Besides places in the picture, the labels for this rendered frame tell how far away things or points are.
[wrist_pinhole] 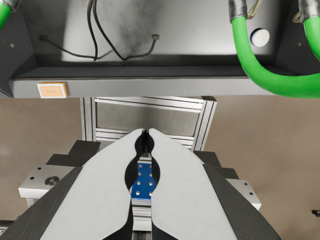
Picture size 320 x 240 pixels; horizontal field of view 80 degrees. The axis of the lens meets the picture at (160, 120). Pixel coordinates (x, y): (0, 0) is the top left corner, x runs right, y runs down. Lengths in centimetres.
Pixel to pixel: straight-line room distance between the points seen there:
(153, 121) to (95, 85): 89
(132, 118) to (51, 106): 65
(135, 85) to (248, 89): 24
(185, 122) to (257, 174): 105
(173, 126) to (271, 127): 87
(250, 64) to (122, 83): 28
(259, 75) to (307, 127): 184
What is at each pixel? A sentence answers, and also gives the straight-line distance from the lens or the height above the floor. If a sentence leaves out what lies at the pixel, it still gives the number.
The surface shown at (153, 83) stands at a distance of 41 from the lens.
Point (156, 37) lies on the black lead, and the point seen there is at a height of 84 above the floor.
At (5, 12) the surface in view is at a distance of 21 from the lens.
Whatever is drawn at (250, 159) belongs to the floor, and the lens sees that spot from 195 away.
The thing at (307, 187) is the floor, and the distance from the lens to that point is 252.
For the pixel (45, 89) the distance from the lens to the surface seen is 46.
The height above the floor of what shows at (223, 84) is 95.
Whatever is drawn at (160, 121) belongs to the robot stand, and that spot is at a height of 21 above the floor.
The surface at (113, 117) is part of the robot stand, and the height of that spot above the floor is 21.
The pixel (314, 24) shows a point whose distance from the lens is 28.
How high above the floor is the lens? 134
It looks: 62 degrees down
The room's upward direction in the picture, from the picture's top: 176 degrees clockwise
